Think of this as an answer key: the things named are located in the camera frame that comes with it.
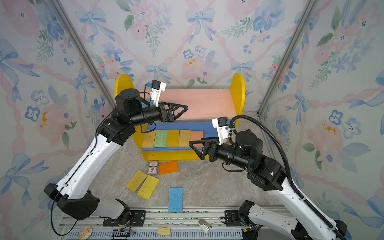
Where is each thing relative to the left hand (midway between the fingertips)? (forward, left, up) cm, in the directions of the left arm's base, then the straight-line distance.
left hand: (182, 105), depth 56 cm
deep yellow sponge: (+7, +8, -33) cm, 34 cm away
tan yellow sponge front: (+8, +1, -31) cm, 32 cm away
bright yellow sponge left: (-16, +20, -46) cm, 53 cm away
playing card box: (-4, +20, -47) cm, 51 cm away
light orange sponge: (+8, -6, -31) cm, 32 cm away
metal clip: (-33, -10, -45) cm, 57 cm away
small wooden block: (-35, +10, -47) cm, 60 cm away
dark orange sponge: (-4, +11, -47) cm, 48 cm away
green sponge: (+7, +15, -32) cm, 36 cm away
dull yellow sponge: (+6, +21, -32) cm, 38 cm away
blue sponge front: (-22, +5, -46) cm, 52 cm away
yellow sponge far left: (-13, +28, -46) cm, 55 cm away
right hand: (-12, -5, -7) cm, 14 cm away
